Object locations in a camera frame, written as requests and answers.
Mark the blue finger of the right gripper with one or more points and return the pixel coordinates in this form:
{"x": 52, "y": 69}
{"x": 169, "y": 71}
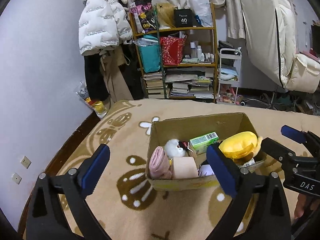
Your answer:
{"x": 293, "y": 134}

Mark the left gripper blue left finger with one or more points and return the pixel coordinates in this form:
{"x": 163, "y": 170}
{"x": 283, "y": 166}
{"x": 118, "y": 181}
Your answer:
{"x": 91, "y": 170}

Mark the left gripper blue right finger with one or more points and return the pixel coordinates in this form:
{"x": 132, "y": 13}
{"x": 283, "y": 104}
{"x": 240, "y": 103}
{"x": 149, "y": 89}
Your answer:
{"x": 225, "y": 170}

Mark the purple haired doll plush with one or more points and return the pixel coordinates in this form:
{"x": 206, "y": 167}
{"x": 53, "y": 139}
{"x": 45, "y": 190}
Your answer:
{"x": 205, "y": 170}

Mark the yellow plush toy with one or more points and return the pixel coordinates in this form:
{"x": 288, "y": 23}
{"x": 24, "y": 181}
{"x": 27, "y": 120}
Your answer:
{"x": 242, "y": 146}

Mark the green tissue pack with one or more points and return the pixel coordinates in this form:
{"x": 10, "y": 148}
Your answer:
{"x": 199, "y": 144}

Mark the pink roll plush pillow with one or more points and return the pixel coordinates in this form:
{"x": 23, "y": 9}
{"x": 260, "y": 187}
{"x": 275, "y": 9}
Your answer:
{"x": 184, "y": 168}

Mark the white fluffy pompom plush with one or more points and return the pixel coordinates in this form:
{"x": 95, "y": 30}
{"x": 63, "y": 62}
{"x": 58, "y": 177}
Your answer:
{"x": 173, "y": 149}

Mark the pink blanket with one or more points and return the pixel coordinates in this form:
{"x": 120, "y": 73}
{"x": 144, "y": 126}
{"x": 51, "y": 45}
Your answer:
{"x": 159, "y": 165}

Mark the dark purple small box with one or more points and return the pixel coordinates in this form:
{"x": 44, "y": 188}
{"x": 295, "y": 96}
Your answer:
{"x": 249, "y": 163}

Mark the person right hand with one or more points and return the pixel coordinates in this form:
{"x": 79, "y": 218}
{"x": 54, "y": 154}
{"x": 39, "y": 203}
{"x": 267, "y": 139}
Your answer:
{"x": 302, "y": 202}

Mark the cream armchair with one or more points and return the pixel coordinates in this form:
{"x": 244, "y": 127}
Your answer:
{"x": 304, "y": 75}

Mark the plastic bag with yellow toy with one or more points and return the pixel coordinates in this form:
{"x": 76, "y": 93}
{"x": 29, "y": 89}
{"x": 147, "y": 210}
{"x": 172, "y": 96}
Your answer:
{"x": 96, "y": 105}

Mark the white rolling cart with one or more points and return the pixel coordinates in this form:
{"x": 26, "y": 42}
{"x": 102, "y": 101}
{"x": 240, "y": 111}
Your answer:
{"x": 229, "y": 71}

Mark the stack of books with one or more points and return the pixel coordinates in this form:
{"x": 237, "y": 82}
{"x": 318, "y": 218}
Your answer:
{"x": 154, "y": 85}

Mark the wooden shelf rack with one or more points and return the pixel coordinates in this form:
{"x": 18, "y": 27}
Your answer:
{"x": 195, "y": 76}

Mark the white folded mattress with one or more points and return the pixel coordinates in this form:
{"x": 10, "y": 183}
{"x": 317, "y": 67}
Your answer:
{"x": 270, "y": 28}

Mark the red gift bag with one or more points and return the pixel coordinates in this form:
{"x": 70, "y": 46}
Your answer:
{"x": 172, "y": 50}

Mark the teal storage bag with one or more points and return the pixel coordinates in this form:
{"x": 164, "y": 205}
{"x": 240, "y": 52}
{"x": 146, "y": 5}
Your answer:
{"x": 148, "y": 47}

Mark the white puffer jacket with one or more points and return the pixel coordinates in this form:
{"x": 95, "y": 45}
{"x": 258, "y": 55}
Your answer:
{"x": 103, "y": 26}

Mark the black box labelled 40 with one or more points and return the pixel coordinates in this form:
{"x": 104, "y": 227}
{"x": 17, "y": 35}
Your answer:
{"x": 183, "y": 18}

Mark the blonde wig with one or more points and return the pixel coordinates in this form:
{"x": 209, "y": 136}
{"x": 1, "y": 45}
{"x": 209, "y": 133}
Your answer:
{"x": 165, "y": 15}

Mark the purple anime poster bag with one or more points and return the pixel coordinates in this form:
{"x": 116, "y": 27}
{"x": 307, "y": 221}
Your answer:
{"x": 143, "y": 13}

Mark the wall socket upper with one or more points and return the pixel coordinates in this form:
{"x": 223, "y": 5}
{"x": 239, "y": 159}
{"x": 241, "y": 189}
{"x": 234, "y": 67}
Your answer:
{"x": 25, "y": 162}

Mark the wall socket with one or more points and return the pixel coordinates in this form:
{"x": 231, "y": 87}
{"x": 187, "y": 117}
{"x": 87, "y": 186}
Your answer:
{"x": 16, "y": 178}
{"x": 25, "y": 162}

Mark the wall socket lower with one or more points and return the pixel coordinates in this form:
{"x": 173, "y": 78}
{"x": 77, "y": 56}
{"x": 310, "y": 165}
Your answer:
{"x": 16, "y": 178}

